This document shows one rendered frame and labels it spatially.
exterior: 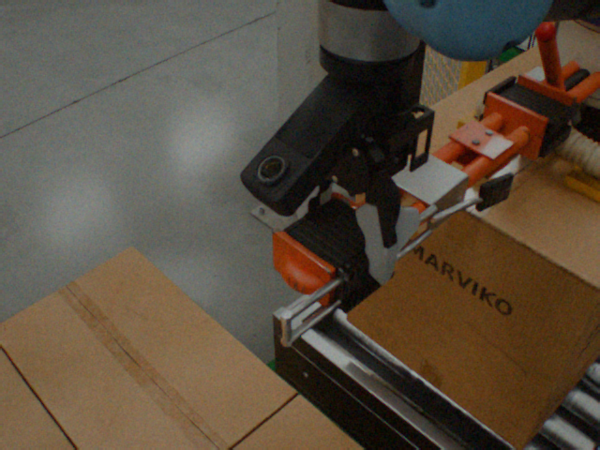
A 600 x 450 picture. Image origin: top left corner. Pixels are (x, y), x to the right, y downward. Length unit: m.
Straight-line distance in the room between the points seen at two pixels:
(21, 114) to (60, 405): 2.26
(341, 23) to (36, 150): 2.72
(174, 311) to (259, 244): 0.97
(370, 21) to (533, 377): 0.66
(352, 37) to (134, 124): 2.71
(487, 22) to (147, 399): 1.11
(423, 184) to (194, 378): 0.80
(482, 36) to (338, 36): 0.15
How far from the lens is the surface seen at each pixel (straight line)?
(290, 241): 0.56
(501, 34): 0.32
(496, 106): 0.79
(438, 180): 0.65
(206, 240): 2.38
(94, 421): 1.31
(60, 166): 2.93
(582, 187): 0.93
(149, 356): 1.37
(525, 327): 0.91
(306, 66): 2.01
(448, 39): 0.31
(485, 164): 0.70
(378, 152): 0.48
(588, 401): 1.39
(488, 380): 1.03
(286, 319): 0.50
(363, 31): 0.43
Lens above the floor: 1.62
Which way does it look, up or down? 42 degrees down
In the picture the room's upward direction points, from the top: straight up
